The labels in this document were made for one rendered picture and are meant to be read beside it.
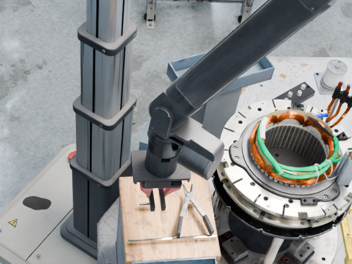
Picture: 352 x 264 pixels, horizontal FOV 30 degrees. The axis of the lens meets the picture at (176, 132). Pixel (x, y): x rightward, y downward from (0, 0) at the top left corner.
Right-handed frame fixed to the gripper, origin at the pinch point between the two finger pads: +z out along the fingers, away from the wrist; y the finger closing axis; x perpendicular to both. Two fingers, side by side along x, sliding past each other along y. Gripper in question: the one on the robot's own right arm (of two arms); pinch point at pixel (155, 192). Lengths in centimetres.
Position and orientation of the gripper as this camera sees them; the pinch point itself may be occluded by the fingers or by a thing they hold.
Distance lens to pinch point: 124.6
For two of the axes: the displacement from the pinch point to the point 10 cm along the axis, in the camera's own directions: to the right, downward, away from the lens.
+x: -1.3, -7.9, 6.0
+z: -1.2, 6.2, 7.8
